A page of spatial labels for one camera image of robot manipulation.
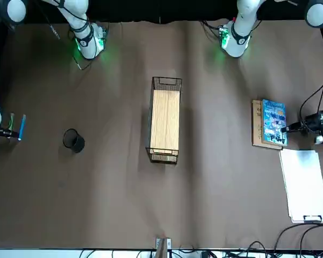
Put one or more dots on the blue illustrated book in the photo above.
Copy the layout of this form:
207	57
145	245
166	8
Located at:
274	123

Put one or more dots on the aluminium profile post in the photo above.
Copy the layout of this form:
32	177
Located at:
162	246

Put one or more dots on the clipboard with white paper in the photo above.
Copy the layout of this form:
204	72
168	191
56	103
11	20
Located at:
304	185

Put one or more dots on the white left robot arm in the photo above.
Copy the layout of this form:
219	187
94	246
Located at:
239	32

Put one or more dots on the blue marker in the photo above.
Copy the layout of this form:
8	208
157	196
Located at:
22	126

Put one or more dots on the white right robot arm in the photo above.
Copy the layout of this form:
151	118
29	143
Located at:
86	40

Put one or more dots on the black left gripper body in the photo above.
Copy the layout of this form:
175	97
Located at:
314	123

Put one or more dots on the brown cover book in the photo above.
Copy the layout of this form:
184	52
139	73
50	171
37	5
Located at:
256	123

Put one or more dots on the black mesh pen holder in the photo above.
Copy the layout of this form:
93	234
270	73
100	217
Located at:
75	142

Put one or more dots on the green marker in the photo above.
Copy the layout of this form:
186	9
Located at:
11	119

